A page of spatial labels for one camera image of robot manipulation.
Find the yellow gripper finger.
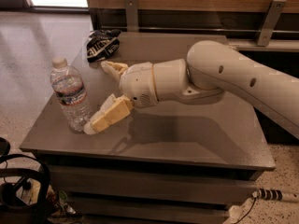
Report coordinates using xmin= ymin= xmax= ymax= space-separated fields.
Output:
xmin=84 ymin=94 xmax=133 ymax=135
xmin=101 ymin=61 xmax=128 ymax=82

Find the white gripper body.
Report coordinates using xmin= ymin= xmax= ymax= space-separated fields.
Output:
xmin=120 ymin=63 xmax=158 ymax=108

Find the clear plastic water bottle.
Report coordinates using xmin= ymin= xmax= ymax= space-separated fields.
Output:
xmin=50 ymin=57 xmax=92 ymax=133

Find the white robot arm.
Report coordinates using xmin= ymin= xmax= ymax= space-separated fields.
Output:
xmin=83 ymin=40 xmax=299 ymax=137

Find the blue chip bag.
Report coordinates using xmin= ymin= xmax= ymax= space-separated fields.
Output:
xmin=86 ymin=29 xmax=121 ymax=63

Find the grey drawer cabinet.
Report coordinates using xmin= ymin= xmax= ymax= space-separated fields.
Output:
xmin=19 ymin=31 xmax=277 ymax=224

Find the wooden counter with brackets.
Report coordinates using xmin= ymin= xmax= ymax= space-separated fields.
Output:
xmin=87 ymin=0 xmax=299 ymax=52

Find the striped power strip cable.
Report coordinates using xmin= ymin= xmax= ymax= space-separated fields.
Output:
xmin=234 ymin=188 xmax=299 ymax=224

